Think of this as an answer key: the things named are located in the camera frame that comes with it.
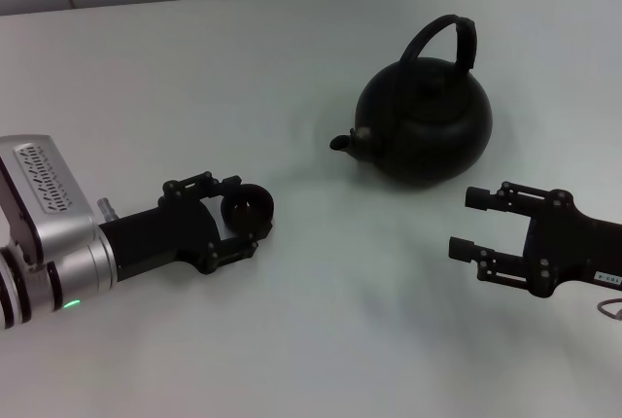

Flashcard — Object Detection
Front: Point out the grey cable with metal plug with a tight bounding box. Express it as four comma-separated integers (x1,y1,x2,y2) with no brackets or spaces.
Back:
597,296,622,319

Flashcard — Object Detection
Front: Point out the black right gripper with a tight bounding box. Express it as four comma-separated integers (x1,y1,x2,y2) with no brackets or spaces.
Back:
447,181,622,299

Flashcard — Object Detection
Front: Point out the dark brown teacup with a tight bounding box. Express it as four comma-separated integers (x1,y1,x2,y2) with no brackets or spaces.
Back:
220,184,276,238

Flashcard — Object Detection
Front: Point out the short metal plug stub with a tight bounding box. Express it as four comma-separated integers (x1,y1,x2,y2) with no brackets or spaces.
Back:
96,197,120,223

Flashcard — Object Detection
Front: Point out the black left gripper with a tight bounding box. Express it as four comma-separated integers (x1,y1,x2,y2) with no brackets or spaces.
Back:
95,170,274,284

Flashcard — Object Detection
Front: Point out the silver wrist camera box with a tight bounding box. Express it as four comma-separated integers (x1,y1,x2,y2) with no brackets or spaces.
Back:
0,134,100,266

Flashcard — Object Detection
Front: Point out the black round teapot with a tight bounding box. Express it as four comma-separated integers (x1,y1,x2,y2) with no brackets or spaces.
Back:
328,14,495,191

